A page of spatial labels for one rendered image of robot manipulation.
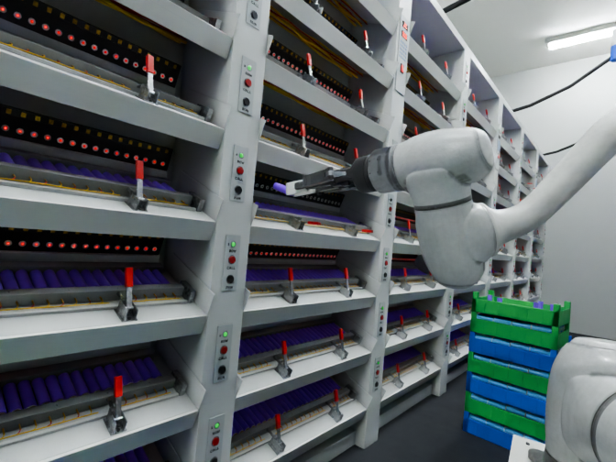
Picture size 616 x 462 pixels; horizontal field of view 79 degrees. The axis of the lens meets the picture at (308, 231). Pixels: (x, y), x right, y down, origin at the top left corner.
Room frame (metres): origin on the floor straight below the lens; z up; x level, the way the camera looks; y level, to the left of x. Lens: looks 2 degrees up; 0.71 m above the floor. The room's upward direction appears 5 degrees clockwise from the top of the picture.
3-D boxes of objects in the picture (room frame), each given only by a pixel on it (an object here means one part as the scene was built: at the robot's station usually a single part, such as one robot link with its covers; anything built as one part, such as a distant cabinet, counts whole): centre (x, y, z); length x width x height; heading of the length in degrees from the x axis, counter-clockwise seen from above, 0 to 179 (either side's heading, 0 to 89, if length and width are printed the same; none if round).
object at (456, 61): (1.95, -0.67, 0.89); 0.20 x 0.09 x 1.78; 50
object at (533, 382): (1.48, -0.87, 0.28); 0.30 x 0.20 x 0.08; 45
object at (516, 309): (1.48, -0.87, 0.52); 0.30 x 0.20 x 0.08; 45
